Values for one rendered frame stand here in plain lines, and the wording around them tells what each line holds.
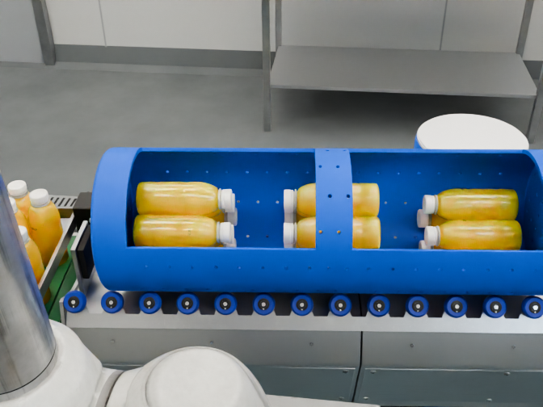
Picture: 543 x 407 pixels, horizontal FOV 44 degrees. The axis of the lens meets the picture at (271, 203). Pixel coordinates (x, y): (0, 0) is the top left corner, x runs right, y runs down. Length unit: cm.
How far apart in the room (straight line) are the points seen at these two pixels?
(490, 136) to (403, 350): 67
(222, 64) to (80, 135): 121
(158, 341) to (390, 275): 49
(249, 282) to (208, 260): 9
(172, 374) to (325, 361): 72
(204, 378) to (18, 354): 18
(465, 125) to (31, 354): 141
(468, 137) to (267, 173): 60
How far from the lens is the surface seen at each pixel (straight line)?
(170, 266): 125
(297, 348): 138
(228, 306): 133
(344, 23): 462
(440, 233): 137
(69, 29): 505
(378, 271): 124
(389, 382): 149
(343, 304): 133
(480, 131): 184
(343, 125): 406
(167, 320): 138
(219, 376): 71
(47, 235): 155
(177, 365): 72
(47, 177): 376
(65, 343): 75
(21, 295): 65
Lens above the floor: 187
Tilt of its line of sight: 34 degrees down
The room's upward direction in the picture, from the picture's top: 1 degrees counter-clockwise
